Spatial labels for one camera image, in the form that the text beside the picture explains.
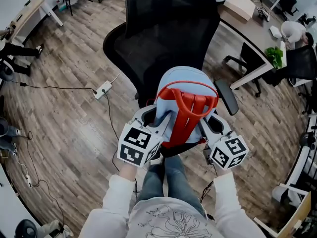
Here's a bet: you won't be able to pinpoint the white curved table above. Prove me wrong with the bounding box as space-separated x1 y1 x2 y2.
0 164 43 238

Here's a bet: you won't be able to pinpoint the person's left forearm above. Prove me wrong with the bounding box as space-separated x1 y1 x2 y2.
78 162 140 238

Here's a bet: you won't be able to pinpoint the black mesh chair with headrest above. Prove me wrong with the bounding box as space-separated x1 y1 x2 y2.
103 0 240 159

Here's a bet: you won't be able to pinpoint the blue backpack red straps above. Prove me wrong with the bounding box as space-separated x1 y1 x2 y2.
146 65 220 150

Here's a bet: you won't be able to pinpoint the green floor cable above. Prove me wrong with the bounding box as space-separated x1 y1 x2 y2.
103 90 121 172

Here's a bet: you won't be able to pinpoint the black round object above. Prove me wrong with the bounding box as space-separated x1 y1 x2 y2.
14 219 38 238

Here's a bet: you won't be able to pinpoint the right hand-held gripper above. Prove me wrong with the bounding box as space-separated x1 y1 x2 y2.
199 113 250 171

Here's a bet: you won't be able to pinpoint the black floor cable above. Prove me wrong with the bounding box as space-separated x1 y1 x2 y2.
11 80 98 94
14 130 65 226

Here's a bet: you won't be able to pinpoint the dark long desk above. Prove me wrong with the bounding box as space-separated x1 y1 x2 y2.
217 0 288 91

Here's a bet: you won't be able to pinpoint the white metal rack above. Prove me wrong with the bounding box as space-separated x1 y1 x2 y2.
271 113 317 208

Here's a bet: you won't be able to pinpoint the green potted plant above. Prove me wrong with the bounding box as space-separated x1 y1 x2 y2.
264 46 284 69

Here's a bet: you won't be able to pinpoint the person's blue jeans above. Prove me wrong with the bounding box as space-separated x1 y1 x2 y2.
135 155 207 217

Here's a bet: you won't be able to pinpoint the person's right forearm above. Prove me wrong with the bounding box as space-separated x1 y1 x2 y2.
212 169 267 238

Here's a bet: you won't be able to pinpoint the person's white printed sweatshirt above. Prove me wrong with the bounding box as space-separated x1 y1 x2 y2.
125 197 219 238

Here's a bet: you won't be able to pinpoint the small white device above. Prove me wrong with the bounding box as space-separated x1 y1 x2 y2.
256 5 271 22

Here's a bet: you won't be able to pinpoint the grey garment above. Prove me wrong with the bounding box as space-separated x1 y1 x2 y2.
37 219 74 238

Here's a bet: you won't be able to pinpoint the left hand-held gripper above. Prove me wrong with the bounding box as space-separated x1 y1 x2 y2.
117 105 174 168

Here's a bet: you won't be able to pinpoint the white power cable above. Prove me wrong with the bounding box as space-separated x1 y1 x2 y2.
110 70 122 84

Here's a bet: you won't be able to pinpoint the small white box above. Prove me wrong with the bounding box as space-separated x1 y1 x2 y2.
269 25 283 38

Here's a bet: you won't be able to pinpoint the person's white shoe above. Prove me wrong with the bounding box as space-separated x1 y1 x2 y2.
150 155 164 166

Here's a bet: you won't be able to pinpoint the cardboard box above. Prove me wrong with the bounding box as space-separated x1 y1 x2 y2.
223 0 257 22

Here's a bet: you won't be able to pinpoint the light wooden panel table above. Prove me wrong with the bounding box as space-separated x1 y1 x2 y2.
253 191 313 238

